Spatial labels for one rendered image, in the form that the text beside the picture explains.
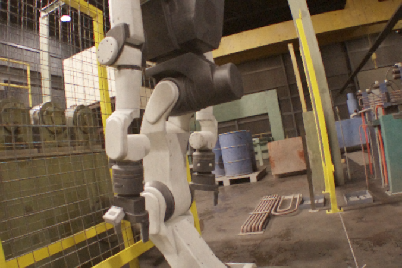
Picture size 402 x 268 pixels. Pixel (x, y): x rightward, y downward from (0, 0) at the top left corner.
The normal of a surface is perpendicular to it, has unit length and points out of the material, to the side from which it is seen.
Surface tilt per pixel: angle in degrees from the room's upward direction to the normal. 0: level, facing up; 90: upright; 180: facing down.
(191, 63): 90
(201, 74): 90
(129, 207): 90
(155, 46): 123
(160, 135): 115
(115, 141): 90
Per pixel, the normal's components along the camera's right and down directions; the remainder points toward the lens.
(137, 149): 0.88, 0.04
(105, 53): -0.47, 0.04
